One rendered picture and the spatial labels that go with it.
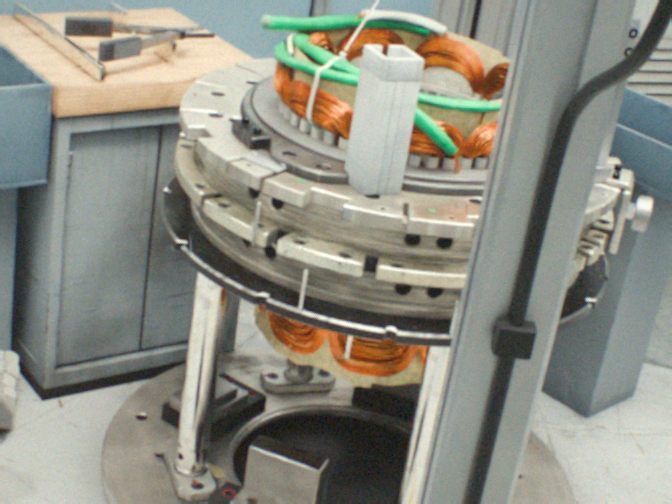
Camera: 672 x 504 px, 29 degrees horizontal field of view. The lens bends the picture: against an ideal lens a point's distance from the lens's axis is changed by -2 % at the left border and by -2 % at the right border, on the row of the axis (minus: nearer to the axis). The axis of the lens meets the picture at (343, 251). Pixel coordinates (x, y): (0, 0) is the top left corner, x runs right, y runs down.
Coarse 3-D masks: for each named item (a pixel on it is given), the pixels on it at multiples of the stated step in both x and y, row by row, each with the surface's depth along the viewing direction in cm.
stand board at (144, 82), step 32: (0, 32) 110; (32, 32) 112; (192, 32) 118; (32, 64) 104; (64, 64) 105; (128, 64) 107; (160, 64) 109; (192, 64) 110; (224, 64) 111; (64, 96) 100; (96, 96) 102; (128, 96) 104; (160, 96) 105
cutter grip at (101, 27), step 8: (72, 24) 107; (80, 24) 107; (88, 24) 107; (96, 24) 108; (104, 24) 108; (112, 24) 108; (64, 32) 107; (72, 32) 107; (80, 32) 107; (88, 32) 108; (96, 32) 108; (104, 32) 108; (112, 32) 108
